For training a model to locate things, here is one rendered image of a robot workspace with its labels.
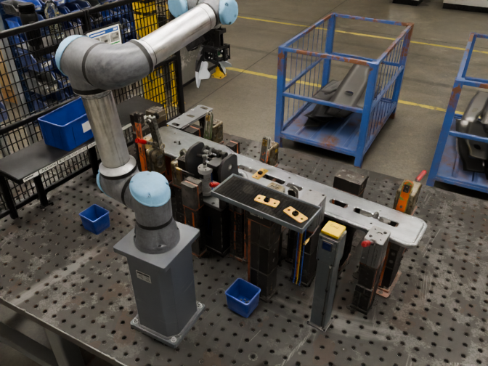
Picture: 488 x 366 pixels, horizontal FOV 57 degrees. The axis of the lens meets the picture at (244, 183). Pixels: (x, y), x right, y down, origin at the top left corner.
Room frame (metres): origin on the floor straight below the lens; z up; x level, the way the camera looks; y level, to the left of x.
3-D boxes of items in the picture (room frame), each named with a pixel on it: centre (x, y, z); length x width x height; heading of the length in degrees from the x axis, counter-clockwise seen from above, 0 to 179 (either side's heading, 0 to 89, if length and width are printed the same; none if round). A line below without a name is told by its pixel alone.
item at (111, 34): (2.32, 0.71, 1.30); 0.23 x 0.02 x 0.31; 146
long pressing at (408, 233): (1.66, -0.09, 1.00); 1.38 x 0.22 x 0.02; 56
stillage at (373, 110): (3.89, -0.91, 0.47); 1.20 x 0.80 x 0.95; 151
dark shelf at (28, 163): (2.00, 0.78, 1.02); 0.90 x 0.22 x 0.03; 146
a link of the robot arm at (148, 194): (1.13, 0.29, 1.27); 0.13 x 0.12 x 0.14; 51
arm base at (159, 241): (1.13, 0.29, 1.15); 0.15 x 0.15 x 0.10
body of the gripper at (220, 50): (1.55, 0.10, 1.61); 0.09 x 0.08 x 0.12; 53
